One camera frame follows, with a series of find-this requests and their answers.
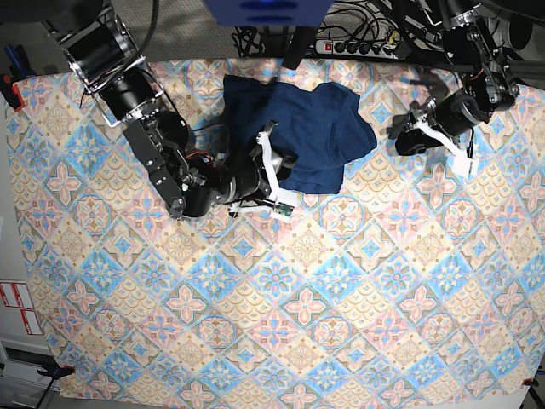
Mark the blue long-sleeve T-shirt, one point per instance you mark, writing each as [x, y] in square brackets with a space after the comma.
[321, 127]

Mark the blue clamp upper left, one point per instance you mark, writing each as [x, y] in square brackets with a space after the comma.
[20, 65]

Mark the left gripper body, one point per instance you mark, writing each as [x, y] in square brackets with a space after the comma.
[453, 116]

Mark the black clamp lower right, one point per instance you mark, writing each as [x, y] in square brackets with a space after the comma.
[531, 382]

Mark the white power strip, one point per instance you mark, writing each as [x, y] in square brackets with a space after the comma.
[372, 49]

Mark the red-white label stickers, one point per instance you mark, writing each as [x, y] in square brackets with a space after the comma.
[15, 294]

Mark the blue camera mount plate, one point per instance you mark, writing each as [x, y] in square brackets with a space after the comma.
[269, 12]

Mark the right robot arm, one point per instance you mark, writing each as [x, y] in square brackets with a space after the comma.
[106, 59]

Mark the black clamp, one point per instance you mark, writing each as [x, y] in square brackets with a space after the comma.
[531, 382]
[55, 372]

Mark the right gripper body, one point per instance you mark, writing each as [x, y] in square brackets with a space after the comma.
[242, 178]

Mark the patterned tile tablecloth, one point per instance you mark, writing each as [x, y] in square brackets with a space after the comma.
[411, 287]

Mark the red-black clamp upper left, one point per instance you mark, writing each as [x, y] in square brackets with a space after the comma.
[11, 93]

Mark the black clamp lower left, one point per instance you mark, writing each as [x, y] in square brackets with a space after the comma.
[55, 372]

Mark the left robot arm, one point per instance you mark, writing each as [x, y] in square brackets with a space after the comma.
[489, 88]

